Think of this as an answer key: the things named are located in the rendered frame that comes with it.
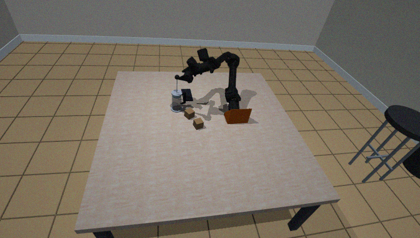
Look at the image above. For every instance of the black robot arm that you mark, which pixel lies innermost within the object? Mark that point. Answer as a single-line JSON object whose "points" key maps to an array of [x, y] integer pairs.
{"points": [[211, 63]]}

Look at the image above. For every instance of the french press coffee maker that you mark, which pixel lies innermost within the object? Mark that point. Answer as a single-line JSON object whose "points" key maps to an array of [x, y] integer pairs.
{"points": [[177, 99]]}

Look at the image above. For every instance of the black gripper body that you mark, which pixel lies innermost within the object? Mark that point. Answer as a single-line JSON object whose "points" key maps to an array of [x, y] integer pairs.
{"points": [[189, 74]]}

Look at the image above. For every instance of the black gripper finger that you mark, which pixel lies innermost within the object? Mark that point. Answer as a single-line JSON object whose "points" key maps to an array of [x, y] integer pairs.
{"points": [[182, 78], [186, 69]]}

